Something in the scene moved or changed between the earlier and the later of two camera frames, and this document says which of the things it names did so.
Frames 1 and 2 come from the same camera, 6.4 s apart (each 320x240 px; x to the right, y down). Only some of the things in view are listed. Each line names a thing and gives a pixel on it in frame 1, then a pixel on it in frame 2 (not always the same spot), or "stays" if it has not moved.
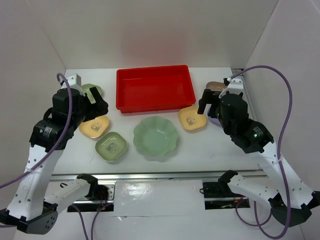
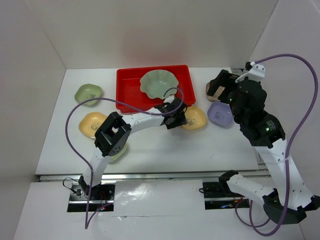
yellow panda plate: x=95 y=127 stays
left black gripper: x=96 y=109 → x=181 y=120
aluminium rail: x=159 y=176 stays
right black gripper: x=207 y=98 → x=221 y=80
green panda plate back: x=86 y=88 stays
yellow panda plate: x=190 y=119 stays
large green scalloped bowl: x=155 y=136 → x=155 y=83
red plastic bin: x=154 y=89 stays
